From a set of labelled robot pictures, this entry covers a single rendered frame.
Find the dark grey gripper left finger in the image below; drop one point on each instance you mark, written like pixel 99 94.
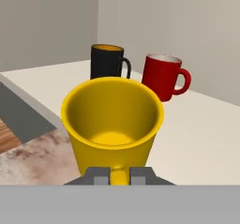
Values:
pixel 97 174

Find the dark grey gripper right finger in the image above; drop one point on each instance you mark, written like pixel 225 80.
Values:
pixel 142 174

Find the yellow mug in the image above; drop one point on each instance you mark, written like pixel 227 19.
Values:
pixel 112 118

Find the red mug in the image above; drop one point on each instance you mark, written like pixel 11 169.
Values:
pixel 162 76

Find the black mug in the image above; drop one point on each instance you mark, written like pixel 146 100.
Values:
pixel 106 62

